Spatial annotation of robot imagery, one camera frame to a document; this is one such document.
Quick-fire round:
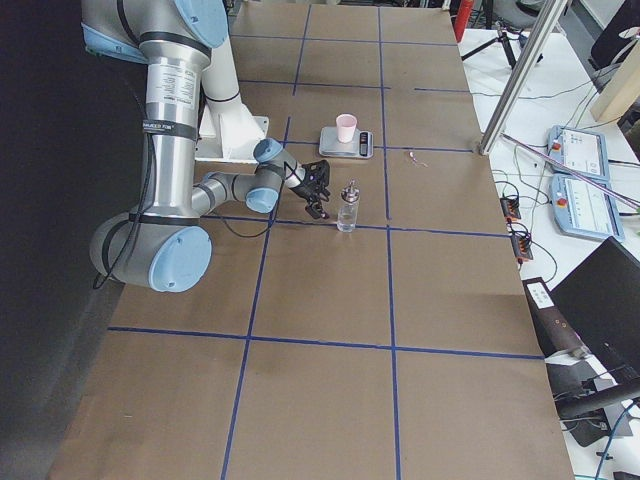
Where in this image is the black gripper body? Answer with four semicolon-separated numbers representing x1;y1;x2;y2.
292;179;323;201

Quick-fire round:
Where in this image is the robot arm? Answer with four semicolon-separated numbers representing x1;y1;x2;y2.
82;1;330;292

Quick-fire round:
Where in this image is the digital kitchen scale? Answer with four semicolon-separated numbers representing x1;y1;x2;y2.
318;126;373;159

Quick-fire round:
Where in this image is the red cylinder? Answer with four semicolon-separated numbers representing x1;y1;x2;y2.
453;0;474;43

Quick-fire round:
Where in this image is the black tripod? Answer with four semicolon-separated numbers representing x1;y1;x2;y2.
461;27;529;69

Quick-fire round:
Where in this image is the near teach pendant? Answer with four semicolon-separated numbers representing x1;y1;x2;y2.
549;174;625;241

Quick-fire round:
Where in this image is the teach pendant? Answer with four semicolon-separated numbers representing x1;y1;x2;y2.
547;125;610;181
549;174;625;241

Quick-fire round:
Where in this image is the far teach pendant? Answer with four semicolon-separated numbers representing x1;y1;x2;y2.
547;125;610;181

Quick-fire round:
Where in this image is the black computer monitor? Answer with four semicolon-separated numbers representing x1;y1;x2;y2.
551;237;639;378

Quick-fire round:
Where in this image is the long pink stick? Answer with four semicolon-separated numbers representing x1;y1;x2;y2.
499;132;640;211

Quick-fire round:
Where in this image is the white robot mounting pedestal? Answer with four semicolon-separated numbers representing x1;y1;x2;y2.
196;37;269;163

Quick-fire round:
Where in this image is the aluminium frame post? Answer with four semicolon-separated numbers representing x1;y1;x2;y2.
477;0;569;155

